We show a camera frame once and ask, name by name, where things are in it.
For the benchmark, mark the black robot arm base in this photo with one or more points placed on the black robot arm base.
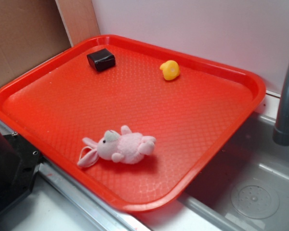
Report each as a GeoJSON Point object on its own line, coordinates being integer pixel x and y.
{"type": "Point", "coordinates": [19, 163]}

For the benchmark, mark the yellow rubber duck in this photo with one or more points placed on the yellow rubber duck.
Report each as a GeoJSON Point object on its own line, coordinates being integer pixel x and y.
{"type": "Point", "coordinates": [170, 70]}

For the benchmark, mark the red plastic tray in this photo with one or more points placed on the red plastic tray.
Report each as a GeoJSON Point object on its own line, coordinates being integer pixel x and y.
{"type": "Point", "coordinates": [57, 104]}

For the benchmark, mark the pink plush bunny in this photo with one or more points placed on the pink plush bunny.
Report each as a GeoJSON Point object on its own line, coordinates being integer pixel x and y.
{"type": "Point", "coordinates": [126, 147]}

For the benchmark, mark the black rectangular block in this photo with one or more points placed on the black rectangular block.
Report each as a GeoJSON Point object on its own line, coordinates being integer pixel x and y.
{"type": "Point", "coordinates": [101, 60]}

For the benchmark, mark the grey toy sink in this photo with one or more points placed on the grey toy sink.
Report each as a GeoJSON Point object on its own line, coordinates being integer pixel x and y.
{"type": "Point", "coordinates": [245, 187]}

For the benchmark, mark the brown cardboard panel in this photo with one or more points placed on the brown cardboard panel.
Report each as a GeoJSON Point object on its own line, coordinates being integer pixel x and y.
{"type": "Point", "coordinates": [33, 31]}

